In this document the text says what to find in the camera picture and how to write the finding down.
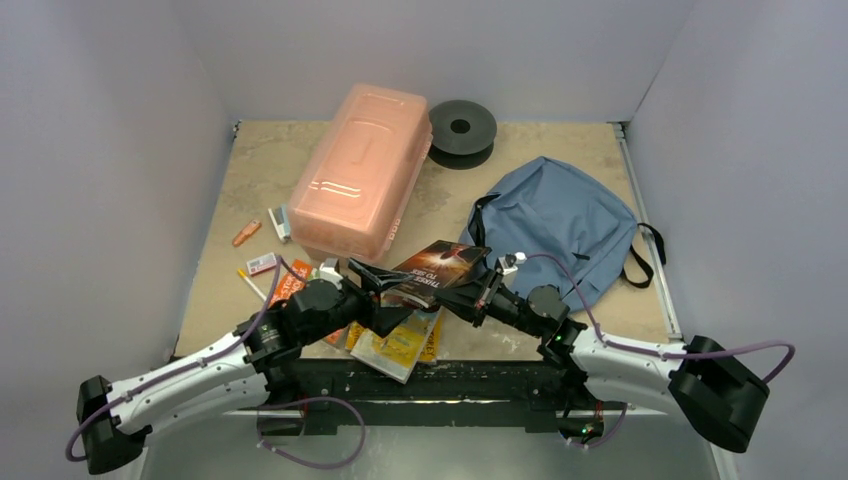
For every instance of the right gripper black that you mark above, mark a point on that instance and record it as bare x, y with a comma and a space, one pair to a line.
487, 301

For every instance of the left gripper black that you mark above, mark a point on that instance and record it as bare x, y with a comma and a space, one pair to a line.
375, 315

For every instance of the dark Three Days To See book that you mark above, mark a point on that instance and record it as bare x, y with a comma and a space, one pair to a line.
443, 264

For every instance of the yellow illustrated book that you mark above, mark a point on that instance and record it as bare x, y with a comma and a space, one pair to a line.
397, 344

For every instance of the blue backpack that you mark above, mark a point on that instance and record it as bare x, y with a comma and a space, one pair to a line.
576, 233

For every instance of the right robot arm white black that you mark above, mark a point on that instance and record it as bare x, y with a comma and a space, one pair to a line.
700, 381

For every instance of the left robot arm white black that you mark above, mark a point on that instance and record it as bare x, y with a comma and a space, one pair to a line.
116, 417

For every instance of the orange green Treehouse book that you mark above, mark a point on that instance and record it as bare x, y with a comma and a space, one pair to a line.
290, 284

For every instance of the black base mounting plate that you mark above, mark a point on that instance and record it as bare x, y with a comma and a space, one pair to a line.
530, 395

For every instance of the small red white box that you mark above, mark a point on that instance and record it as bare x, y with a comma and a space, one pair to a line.
261, 264

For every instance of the yellow white pencil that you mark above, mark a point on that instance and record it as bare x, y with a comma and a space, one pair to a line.
251, 284

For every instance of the pink translucent plastic box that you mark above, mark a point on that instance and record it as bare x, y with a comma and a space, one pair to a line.
353, 192

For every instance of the black filament spool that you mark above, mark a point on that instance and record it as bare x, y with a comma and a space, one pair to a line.
463, 134

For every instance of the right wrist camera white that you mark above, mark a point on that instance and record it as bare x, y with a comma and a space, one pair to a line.
509, 263

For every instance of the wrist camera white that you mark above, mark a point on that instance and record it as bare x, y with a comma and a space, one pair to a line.
509, 263
329, 270

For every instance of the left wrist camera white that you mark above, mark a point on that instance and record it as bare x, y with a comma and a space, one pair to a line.
329, 270

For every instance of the aluminium frame rail right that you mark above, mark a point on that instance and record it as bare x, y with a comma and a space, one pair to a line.
660, 281

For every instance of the aluminium frame rail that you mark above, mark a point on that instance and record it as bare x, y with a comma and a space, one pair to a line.
646, 446
660, 281

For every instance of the aluminium frame rail front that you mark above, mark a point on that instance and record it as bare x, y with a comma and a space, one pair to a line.
646, 446

